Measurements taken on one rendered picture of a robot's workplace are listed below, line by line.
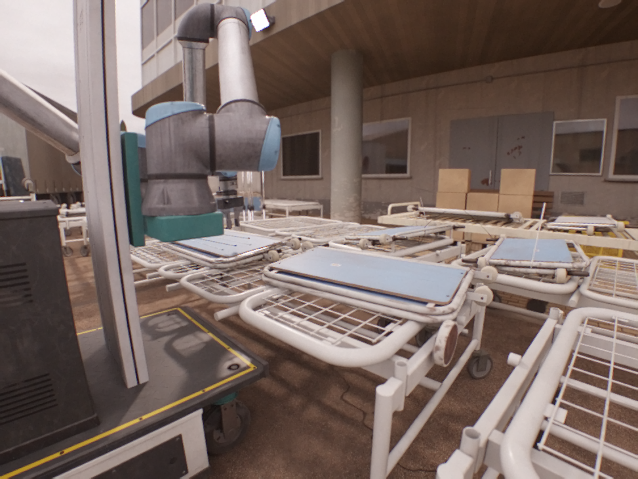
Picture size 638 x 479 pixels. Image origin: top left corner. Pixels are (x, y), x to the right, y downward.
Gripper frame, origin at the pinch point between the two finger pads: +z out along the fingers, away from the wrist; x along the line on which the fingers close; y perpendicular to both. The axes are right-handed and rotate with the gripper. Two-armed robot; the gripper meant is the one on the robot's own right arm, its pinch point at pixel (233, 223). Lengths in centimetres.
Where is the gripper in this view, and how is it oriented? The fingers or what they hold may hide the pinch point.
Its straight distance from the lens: 160.5
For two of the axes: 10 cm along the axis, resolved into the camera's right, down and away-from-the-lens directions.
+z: 0.5, 9.7, 2.4
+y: 7.8, 1.1, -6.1
